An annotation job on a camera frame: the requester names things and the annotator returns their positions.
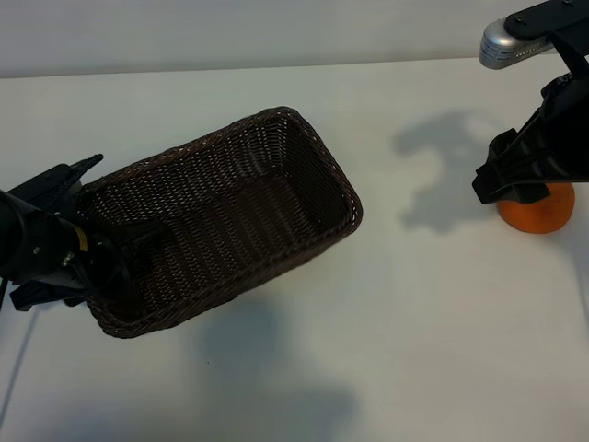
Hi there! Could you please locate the dark brown wicker basket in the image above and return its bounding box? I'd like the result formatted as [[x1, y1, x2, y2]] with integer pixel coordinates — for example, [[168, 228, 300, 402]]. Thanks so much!
[[73, 105, 364, 340]]

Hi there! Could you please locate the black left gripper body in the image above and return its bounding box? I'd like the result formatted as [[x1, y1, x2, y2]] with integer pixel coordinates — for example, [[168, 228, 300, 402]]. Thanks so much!
[[8, 215, 139, 313]]

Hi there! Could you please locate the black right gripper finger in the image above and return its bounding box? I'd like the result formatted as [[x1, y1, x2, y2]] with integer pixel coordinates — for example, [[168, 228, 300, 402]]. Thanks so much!
[[489, 103, 560, 162], [472, 146, 560, 204]]

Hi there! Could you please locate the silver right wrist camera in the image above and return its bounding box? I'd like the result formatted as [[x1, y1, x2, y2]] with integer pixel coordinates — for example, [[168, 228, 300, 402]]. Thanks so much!
[[478, 17, 553, 70]]

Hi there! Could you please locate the black right camera mount bracket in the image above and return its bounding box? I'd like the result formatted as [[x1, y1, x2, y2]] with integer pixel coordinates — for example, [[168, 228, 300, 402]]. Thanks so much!
[[503, 0, 589, 77]]

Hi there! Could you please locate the black left camera mount bracket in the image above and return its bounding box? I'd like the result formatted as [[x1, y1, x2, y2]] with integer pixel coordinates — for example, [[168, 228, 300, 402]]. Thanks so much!
[[3, 163, 77, 215]]

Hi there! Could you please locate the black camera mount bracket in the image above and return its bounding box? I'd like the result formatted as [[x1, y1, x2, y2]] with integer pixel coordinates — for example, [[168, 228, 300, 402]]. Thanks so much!
[[3, 163, 77, 215], [503, 0, 589, 77]]

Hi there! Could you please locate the black braided cable sleeve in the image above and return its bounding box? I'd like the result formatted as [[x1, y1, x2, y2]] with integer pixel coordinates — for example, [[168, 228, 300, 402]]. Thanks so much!
[[43, 153, 105, 215]]

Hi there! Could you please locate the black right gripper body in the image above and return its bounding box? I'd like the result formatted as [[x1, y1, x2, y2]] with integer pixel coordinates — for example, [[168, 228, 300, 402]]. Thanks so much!
[[541, 72, 589, 182]]

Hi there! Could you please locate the orange fruit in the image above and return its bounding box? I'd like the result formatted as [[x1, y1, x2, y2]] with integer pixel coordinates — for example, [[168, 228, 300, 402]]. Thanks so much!
[[499, 181, 576, 236]]

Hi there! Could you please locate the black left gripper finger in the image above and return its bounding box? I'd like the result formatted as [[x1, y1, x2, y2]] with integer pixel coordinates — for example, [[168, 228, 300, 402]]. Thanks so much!
[[114, 219, 167, 262]]

